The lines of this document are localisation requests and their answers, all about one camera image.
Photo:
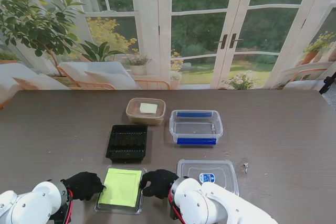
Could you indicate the clear box with blue clips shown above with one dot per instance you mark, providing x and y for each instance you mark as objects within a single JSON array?
[{"x": 195, "y": 129}]

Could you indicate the clear lid with blue label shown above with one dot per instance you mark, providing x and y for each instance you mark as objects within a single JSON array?
[{"x": 218, "y": 167}]

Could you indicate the black plastic tray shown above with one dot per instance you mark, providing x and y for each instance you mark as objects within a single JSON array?
[{"x": 126, "y": 142}]

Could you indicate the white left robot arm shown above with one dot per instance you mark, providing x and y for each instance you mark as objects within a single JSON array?
[{"x": 29, "y": 203}]

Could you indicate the clear lid with green label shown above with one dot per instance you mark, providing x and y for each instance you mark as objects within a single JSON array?
[{"x": 120, "y": 187}]

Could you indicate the clear lid with white label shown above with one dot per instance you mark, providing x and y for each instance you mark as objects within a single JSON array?
[{"x": 148, "y": 107}]

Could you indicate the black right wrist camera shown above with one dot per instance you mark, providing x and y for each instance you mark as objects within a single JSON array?
[{"x": 175, "y": 212}]

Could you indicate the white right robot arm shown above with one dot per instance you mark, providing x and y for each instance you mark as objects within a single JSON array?
[{"x": 210, "y": 203}]

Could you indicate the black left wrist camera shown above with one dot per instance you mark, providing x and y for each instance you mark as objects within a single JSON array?
[{"x": 60, "y": 214}]

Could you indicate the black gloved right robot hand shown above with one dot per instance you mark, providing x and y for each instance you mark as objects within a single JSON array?
[{"x": 160, "y": 183}]

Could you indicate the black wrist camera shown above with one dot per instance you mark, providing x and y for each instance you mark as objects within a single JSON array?
[
  {"x": 60, "y": 214},
  {"x": 175, "y": 212}
]

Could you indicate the black tripod stand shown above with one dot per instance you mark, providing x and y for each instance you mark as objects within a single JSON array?
[{"x": 326, "y": 85}]

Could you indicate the printed garden backdrop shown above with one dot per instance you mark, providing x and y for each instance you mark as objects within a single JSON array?
[{"x": 199, "y": 24}]

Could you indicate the brown kraft paper container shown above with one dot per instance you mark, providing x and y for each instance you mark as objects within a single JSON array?
[{"x": 143, "y": 121}]

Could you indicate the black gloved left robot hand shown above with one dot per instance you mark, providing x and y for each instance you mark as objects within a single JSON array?
[{"x": 84, "y": 184}]

